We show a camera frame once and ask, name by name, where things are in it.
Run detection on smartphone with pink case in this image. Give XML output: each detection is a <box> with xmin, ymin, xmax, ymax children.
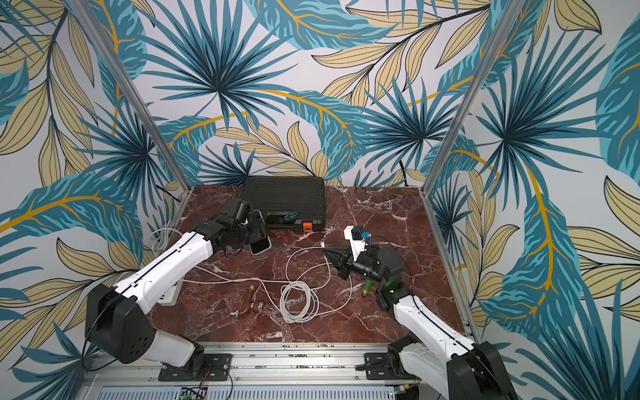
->
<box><xmin>247</xmin><ymin>209</ymin><xmax>272</xmax><ymax>256</ymax></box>

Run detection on white charging cable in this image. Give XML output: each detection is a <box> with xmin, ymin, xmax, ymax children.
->
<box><xmin>182</xmin><ymin>242</ymin><xmax>355</xmax><ymax>325</ymax></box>

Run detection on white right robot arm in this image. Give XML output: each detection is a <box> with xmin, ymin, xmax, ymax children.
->
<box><xmin>323</xmin><ymin>246</ymin><xmax>518</xmax><ymax>399</ymax></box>

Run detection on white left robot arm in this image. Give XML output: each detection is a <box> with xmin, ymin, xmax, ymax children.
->
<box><xmin>85</xmin><ymin>198</ymin><xmax>268</xmax><ymax>376</ymax></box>

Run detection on black plastic tool case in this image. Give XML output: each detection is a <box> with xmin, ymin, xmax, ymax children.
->
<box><xmin>241</xmin><ymin>176</ymin><xmax>326</xmax><ymax>233</ymax></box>

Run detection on white power strip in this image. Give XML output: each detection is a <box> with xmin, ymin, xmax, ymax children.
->
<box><xmin>158</xmin><ymin>280</ymin><xmax>183</xmax><ymax>307</ymax></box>

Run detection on teal-handled screwdriver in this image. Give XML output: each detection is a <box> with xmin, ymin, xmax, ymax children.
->
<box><xmin>280</xmin><ymin>212</ymin><xmax>298</xmax><ymax>224</ymax></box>

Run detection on white power strip cord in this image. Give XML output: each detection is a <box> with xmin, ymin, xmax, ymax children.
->
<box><xmin>148</xmin><ymin>227</ymin><xmax>186</xmax><ymax>253</ymax></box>

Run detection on brown-handled screwdriver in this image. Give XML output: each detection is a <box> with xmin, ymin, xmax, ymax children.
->
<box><xmin>238</xmin><ymin>284</ymin><xmax>258</xmax><ymax>317</ymax></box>

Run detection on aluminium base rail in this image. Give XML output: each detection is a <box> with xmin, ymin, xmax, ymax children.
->
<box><xmin>76</xmin><ymin>343</ymin><xmax>466</xmax><ymax>399</ymax></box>

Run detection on aluminium frame post left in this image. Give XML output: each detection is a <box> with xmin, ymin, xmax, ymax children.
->
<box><xmin>66</xmin><ymin>0</ymin><xmax>193</xmax><ymax>192</ymax></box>

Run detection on aluminium frame post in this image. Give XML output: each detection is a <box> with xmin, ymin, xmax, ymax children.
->
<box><xmin>66</xmin><ymin>0</ymin><xmax>193</xmax><ymax>192</ymax></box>
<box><xmin>421</xmin><ymin>0</ymin><xmax>524</xmax><ymax>199</ymax></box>

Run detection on aluminium frame post right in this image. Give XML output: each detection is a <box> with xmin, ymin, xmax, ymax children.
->
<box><xmin>421</xmin><ymin>0</ymin><xmax>524</xmax><ymax>199</ymax></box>

